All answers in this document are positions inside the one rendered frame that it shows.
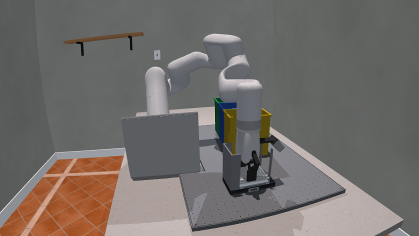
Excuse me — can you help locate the green bin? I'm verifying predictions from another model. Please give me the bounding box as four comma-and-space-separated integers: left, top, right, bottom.
213, 97, 224, 136

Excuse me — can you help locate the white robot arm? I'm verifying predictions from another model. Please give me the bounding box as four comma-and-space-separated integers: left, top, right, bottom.
144, 33, 263, 131

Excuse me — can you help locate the yellow open-top bin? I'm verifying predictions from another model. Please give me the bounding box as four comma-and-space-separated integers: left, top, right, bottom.
223, 108, 272, 156

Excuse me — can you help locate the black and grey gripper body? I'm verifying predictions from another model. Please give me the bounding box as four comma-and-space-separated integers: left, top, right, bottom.
235, 128, 261, 164

